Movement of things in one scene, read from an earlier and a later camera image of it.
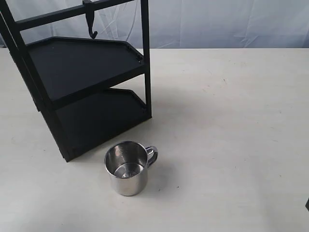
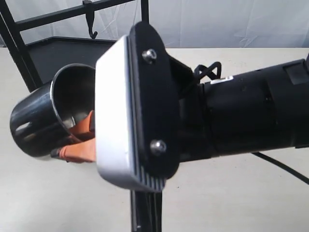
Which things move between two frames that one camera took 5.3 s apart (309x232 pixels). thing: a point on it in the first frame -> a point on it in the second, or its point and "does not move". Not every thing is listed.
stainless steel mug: (127, 163) -> (43, 118)
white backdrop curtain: (181, 24) does not move
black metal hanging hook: (89, 5) does not move
